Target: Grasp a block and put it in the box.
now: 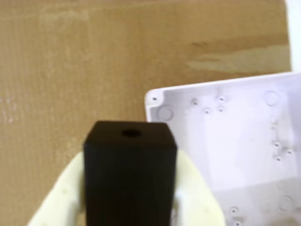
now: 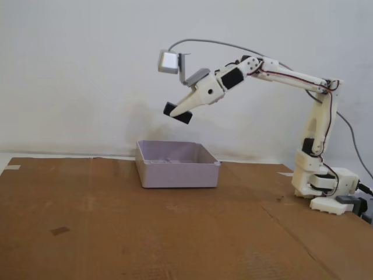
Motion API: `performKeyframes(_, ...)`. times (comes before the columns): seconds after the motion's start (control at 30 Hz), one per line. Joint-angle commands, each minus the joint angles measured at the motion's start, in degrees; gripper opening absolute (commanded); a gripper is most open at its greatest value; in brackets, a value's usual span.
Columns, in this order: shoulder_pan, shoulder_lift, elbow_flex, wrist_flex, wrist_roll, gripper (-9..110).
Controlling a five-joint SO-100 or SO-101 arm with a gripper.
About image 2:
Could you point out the cream gripper black servo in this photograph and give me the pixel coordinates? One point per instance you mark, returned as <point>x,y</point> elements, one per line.
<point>204,91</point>

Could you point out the black rectangular block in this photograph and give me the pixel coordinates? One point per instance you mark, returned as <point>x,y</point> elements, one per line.
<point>168,108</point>

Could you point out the cream robot arm with base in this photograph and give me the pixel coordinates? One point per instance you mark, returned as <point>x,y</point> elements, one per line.
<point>320,116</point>

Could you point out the pale plastic open box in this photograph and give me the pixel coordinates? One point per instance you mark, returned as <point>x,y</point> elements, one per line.
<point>175,178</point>

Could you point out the grey webcam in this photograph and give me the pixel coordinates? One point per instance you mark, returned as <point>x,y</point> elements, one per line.
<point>168,62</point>

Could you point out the white tape strip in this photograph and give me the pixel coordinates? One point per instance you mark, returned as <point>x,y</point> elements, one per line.
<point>13,167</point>
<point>287,174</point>

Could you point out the brown cardboard sheet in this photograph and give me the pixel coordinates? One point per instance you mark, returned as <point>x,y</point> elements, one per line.
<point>116,233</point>

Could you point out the grey table clamp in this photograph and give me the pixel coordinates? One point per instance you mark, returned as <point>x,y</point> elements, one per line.
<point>346,200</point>

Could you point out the grey webcam mount bracket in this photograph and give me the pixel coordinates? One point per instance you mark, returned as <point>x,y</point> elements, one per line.
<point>198,77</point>

